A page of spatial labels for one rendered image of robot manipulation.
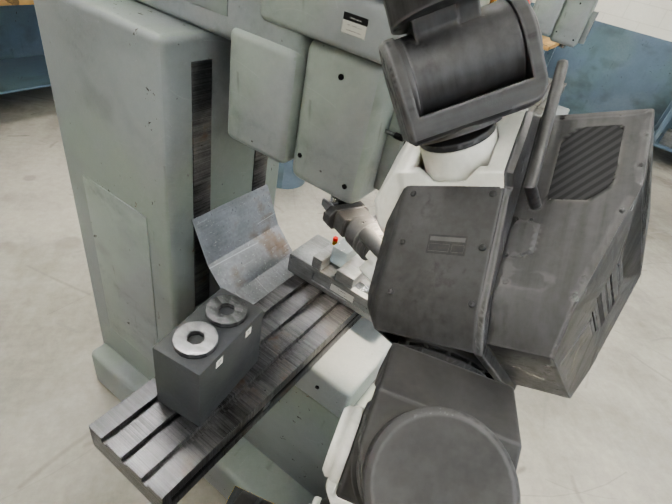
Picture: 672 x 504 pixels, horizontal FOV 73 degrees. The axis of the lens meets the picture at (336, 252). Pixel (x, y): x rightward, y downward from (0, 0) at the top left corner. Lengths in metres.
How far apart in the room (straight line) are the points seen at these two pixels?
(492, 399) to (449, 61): 0.33
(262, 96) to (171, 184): 0.36
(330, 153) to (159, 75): 0.41
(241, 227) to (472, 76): 1.08
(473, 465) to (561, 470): 2.15
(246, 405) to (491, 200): 0.78
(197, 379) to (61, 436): 1.32
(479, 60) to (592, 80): 7.01
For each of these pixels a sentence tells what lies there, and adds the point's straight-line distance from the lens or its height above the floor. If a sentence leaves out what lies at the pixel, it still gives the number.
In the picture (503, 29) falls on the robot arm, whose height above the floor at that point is 1.78.
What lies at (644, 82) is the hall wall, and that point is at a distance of 7.46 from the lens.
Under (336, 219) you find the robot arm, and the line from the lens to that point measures 1.10.
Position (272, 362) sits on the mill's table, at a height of 0.90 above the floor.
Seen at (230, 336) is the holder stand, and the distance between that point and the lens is 1.00.
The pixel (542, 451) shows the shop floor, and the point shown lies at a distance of 2.53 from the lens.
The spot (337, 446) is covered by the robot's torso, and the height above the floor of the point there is 1.39.
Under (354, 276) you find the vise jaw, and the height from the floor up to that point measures 1.02.
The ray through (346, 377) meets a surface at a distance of 1.30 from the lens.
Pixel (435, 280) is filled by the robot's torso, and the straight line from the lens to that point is 0.51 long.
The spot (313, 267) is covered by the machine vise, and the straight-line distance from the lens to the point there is 1.37.
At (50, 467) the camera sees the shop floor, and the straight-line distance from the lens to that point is 2.17.
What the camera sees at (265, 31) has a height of 1.61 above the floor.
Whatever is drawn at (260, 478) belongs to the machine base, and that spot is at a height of 0.20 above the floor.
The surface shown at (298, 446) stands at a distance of 1.64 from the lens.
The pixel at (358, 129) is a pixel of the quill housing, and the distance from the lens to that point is 0.95.
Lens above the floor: 1.85
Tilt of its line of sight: 37 degrees down
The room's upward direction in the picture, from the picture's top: 13 degrees clockwise
